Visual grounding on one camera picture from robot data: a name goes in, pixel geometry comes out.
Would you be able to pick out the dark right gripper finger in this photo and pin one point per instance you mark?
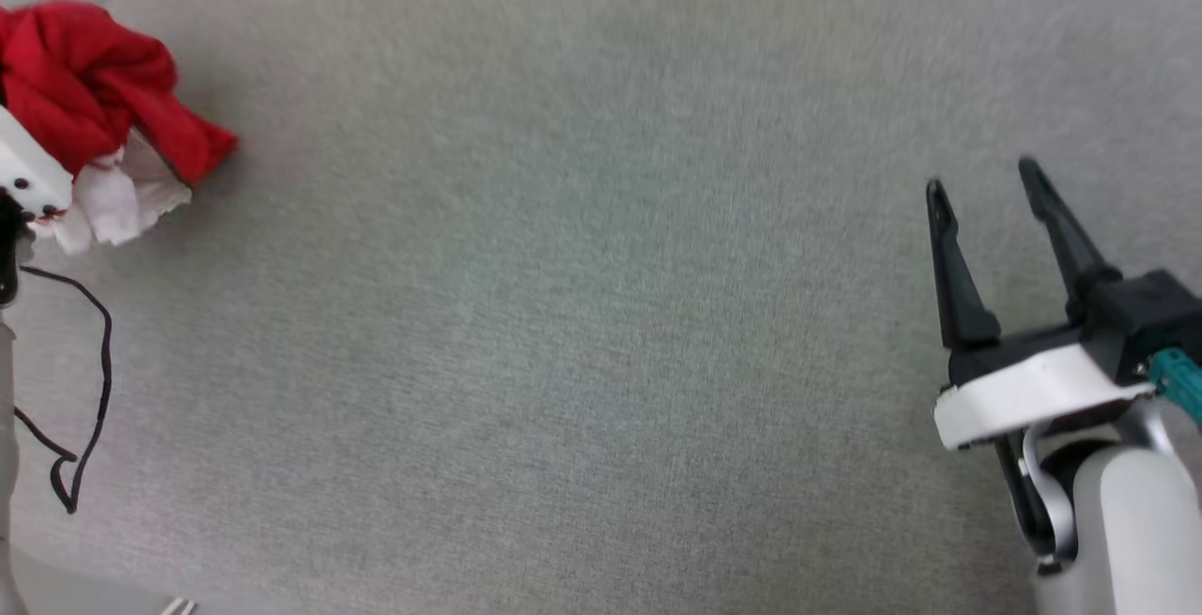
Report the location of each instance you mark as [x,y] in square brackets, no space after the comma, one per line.
[963,305]
[1071,253]

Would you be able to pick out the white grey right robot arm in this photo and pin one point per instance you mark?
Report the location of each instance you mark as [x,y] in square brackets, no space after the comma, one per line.
[1136,521]

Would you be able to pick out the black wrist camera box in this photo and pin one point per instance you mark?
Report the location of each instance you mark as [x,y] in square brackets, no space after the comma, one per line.
[6,258]
[1146,315]

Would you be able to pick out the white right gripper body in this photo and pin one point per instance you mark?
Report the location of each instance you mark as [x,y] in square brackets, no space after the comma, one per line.
[1033,390]

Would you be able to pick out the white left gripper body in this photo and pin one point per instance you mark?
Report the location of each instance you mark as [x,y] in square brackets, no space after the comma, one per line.
[23,174]

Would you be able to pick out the red white basketball jersey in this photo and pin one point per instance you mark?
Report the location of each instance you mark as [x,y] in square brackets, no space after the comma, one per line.
[84,80]

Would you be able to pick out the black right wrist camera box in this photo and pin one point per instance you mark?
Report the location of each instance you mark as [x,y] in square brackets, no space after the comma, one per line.
[1146,315]

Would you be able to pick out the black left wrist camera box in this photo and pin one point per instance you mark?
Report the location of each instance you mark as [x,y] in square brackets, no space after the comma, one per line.
[6,258]

